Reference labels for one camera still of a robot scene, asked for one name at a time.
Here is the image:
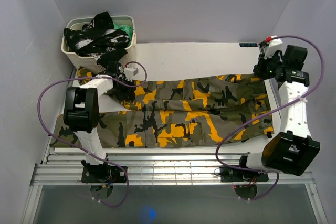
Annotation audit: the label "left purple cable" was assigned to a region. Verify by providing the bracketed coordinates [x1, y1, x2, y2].
[37, 61, 148, 207]

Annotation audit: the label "green cloth in basket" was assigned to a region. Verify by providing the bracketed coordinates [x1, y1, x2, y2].
[113, 23, 134, 40]

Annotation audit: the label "blue table label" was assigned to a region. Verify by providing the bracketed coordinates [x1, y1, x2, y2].
[239, 43, 258, 47]

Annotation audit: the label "black white patterned trousers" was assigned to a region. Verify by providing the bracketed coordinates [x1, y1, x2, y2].
[64, 11, 131, 68]

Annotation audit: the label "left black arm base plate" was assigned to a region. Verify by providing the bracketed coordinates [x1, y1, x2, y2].
[80, 166, 127, 184]

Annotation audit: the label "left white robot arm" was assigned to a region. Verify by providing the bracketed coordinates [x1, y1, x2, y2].
[63, 62, 139, 185]

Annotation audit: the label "yellow camouflage trousers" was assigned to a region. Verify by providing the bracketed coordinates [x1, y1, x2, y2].
[49, 67, 275, 148]

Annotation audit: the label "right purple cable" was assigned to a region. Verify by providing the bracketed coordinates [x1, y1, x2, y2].
[209, 34, 325, 201]

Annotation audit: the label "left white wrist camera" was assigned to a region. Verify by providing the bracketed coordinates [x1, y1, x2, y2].
[123, 64, 139, 79]

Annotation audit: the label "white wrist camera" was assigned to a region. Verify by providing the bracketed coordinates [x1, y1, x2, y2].
[123, 64, 139, 79]
[263, 36, 283, 59]

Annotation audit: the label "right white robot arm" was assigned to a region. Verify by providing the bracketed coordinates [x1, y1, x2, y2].
[237, 45, 320, 180]

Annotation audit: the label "purple cable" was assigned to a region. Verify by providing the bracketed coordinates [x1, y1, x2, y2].
[37, 61, 148, 207]
[209, 34, 325, 201]

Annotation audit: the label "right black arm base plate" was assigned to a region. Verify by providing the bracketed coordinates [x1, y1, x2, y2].
[214, 166, 269, 183]

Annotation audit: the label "aluminium front rail frame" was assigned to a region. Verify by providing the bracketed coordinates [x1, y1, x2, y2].
[30, 152, 316, 186]

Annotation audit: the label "aluminium table edge rail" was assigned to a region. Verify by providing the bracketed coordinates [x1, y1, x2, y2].
[258, 42, 281, 120]

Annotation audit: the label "white perforated laundry basket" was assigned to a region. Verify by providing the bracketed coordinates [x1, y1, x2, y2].
[61, 15, 137, 74]

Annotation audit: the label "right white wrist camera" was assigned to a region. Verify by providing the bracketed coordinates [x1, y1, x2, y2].
[263, 36, 283, 59]

